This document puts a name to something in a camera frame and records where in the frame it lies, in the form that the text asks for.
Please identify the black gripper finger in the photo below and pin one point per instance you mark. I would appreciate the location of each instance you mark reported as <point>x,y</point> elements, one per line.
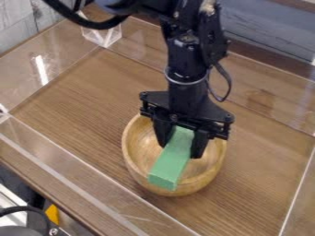
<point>200,144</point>
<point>165,130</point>

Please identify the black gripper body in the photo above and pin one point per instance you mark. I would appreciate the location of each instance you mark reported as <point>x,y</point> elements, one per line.
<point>186,106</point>

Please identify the green rectangular block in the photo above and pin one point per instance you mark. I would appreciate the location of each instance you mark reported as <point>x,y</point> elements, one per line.
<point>172,162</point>

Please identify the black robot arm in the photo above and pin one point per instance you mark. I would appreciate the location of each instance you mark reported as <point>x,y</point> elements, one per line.
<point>197,47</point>

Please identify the brown wooden bowl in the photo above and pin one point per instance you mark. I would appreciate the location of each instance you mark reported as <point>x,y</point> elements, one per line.
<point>141,151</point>

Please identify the yellow black device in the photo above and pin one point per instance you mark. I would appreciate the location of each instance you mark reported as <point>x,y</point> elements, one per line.
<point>51,222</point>

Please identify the clear acrylic enclosure wall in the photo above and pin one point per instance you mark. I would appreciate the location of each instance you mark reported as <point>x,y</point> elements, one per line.
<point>70,96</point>

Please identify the clear acrylic corner bracket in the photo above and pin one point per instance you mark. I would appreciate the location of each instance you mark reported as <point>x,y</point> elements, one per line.
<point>103,37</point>

